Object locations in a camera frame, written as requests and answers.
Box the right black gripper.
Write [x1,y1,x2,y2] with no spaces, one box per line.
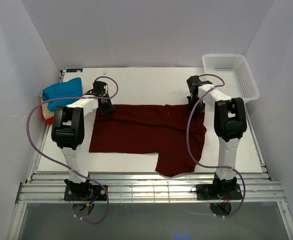
[187,96,205,119]

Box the dark red t shirt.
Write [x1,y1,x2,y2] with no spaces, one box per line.
[88,104,207,177]

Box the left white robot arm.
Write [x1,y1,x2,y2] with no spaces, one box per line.
[51,77,115,200]

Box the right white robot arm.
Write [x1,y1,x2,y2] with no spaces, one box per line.
[186,73,247,199]

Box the blue folded t shirt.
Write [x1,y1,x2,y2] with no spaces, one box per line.
[42,77,83,112]

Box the white plastic basket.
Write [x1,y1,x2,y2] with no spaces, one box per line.
[202,54,260,103]

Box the red-orange folded t shirt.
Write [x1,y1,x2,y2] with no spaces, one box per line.
[43,117,54,125]

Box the beige folded t shirt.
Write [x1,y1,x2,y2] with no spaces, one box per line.
[39,91,54,120]

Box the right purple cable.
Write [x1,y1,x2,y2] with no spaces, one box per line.
[185,73,246,219]

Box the purple cable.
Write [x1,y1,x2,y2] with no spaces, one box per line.
[27,76,120,225]
[185,73,246,219]

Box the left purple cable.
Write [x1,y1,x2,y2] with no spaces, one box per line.
[27,76,120,225]

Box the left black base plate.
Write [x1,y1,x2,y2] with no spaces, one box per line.
[63,184,108,202]

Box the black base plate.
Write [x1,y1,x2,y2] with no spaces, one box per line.
[63,184,108,202]
[190,184,243,200]

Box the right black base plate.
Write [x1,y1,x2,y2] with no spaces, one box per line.
[190,184,243,200]

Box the aluminium rail frame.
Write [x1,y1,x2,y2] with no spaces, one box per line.
[10,69,293,240]

